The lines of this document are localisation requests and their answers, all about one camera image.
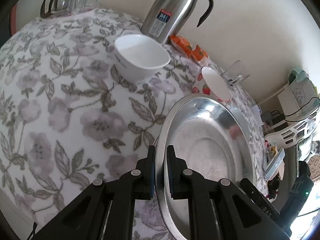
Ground stainless steel plate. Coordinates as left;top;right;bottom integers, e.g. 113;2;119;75
155;94;257;239

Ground strawberry pattern bowl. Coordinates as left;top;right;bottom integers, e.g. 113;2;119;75
191;66;231;102

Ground white square bowl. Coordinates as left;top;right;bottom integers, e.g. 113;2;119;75
114;34;171;83

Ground black charger adapter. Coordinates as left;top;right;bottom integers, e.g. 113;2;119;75
260;111;272;122

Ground white lattice shelf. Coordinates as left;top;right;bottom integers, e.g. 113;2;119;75
258;79;319;149

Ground white power strip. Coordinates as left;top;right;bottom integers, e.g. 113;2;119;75
251;105;263;127

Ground floral grey tablecloth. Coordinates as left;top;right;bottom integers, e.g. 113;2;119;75
0;7;270;240

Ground teal cloth on shelf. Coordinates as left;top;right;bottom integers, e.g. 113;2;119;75
287;67;309;85

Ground clear glass mug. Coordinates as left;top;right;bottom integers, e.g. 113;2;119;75
221;60;249;87

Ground orange snack packet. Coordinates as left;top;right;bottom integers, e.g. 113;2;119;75
191;44;210;66
170;35;193;58

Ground stainless steel thermos jug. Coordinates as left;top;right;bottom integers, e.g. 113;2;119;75
140;0;214;44

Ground black charger cable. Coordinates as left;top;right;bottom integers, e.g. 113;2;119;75
271;96;320;120

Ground glass teapot black handle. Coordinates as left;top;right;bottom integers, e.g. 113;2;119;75
40;0;71;18

